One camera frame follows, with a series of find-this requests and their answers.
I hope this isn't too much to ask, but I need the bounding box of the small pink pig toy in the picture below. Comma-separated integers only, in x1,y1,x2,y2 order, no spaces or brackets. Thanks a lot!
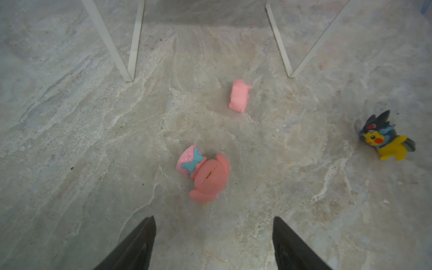
229,79,253,113

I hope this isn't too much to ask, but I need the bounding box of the black yellow duck toy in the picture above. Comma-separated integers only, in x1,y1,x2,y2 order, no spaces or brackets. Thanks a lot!
359,110,416,160

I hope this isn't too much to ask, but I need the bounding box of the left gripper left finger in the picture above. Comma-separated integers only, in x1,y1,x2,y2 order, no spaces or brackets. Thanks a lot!
94,216,156,270

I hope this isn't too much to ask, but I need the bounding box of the wooden two-tier shelf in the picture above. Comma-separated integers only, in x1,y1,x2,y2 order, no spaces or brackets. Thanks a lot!
83,1,355,82

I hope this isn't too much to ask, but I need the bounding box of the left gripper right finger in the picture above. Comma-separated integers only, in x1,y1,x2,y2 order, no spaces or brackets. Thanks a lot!
272,217,331,270

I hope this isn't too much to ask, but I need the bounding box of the pink toy with blue bow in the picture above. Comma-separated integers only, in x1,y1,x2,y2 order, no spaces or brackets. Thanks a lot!
177,145,231,204

